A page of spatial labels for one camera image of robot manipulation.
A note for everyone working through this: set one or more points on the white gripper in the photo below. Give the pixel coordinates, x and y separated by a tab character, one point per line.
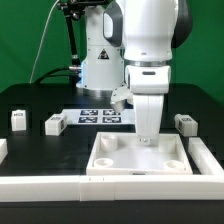
148	85

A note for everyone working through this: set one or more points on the white square table top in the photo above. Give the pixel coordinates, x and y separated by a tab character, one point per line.
115	153

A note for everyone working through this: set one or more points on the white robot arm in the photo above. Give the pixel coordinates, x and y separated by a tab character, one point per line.
129	49

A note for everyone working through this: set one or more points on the fiducial marker sheet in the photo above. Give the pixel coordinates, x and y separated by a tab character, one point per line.
99	117

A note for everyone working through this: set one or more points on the white U-shaped obstacle fence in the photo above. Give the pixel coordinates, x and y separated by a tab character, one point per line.
208	184

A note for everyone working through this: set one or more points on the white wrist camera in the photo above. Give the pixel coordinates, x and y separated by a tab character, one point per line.
119	97

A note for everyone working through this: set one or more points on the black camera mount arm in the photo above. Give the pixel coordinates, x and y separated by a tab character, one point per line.
73	10

